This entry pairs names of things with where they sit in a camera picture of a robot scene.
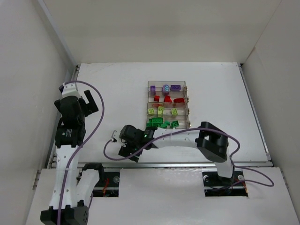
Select purple lego plate brick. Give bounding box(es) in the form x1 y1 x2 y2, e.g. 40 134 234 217
150 85 156 92

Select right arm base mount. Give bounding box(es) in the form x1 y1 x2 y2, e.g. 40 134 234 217
202 171 248 197

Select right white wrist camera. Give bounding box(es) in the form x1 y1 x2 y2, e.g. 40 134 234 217
111 130 118 143

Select lime lego square brick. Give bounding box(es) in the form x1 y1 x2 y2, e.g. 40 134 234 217
147 108 155 115

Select red lego small brick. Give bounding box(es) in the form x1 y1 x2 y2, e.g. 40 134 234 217
154 95 160 102

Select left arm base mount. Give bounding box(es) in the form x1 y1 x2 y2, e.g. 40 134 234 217
93 172 120 197

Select green lego long brick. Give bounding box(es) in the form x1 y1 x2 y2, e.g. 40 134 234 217
151 118 164 124

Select clear compartment organizer tray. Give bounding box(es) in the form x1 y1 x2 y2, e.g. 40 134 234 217
146 81 191 129

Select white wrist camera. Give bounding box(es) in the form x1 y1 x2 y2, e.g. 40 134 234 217
59 82 81 98
111 130 118 143

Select purple lego long plate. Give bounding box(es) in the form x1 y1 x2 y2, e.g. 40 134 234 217
170 85 181 91

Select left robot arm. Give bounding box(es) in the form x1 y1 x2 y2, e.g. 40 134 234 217
40 90 103 225

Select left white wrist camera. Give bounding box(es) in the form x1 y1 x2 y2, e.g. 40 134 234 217
59 82 81 98

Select red lego arch piece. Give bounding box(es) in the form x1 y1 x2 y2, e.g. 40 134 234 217
164 96 172 103

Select red lego block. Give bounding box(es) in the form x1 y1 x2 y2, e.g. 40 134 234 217
173 98 185 103

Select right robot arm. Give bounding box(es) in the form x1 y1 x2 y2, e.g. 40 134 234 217
118 122 234 179

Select purple lego round brick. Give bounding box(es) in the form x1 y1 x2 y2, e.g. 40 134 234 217
162 84 170 94

